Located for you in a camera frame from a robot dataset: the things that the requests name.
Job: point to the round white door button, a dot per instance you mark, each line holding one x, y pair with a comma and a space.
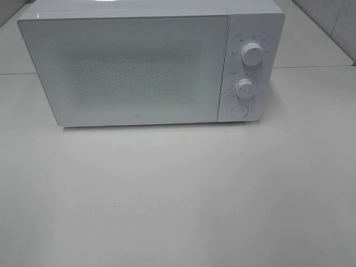
240, 111

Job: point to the white timer knob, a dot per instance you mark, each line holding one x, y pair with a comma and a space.
245, 88

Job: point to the upper white power knob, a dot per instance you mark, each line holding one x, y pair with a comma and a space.
252, 53

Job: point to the white microwave door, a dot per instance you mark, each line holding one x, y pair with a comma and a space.
129, 71

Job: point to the white microwave oven body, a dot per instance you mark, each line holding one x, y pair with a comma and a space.
249, 21

